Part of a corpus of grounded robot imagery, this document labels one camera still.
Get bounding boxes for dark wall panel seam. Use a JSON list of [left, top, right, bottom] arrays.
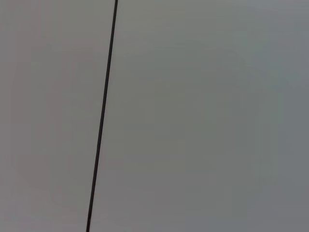
[[85, 0, 119, 232]]

